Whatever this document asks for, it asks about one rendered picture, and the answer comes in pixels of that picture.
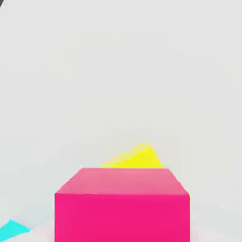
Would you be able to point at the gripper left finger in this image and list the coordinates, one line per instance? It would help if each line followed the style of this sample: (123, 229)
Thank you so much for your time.
(44, 237)

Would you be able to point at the small cyan cube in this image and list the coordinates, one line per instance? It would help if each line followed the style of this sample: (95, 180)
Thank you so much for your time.
(11, 229)

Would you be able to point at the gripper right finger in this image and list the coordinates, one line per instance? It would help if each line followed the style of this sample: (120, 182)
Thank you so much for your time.
(202, 238)

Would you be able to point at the small yellow cube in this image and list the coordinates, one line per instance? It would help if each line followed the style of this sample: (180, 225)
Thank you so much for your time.
(140, 160)

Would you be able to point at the small pink cube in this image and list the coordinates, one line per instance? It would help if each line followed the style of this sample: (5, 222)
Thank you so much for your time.
(121, 211)

